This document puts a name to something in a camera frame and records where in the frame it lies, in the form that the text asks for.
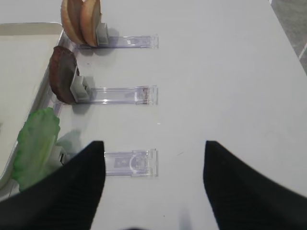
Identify green lettuce leaf on rack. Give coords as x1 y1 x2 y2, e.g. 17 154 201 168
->
12 107 60 192

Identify white metal tray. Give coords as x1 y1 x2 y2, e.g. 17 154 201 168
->
0 23 62 187

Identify meat patty on rack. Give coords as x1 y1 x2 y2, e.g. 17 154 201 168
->
48 46 77 104

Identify sesame bun top inner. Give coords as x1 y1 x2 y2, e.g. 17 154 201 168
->
80 0 101 46

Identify grey patty pusher block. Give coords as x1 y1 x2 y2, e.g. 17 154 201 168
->
70 67 91 103

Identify grey lettuce pusher block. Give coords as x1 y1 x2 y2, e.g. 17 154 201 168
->
47 146 70 167

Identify grey bun top pusher block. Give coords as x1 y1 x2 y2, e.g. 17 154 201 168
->
96 23 109 46

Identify clear acrylic right rack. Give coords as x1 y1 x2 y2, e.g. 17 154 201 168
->
0 33 159 199

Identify sesame bun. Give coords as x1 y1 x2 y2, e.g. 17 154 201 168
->
80 0 101 46
60 0 86 45

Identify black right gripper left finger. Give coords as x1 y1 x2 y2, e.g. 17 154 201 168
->
0 141 106 230

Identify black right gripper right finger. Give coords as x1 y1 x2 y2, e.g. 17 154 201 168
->
203 141 307 230

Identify sesame bun top outer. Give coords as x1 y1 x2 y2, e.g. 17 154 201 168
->
60 0 86 45

